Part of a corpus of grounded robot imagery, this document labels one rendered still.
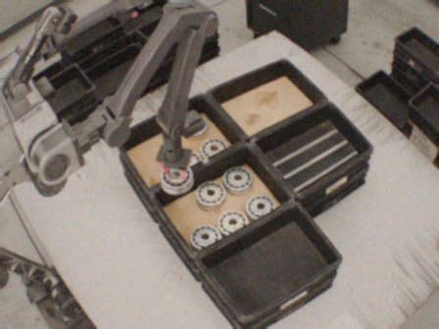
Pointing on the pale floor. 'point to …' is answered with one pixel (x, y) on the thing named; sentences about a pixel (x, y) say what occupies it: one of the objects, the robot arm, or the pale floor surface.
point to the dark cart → (299, 20)
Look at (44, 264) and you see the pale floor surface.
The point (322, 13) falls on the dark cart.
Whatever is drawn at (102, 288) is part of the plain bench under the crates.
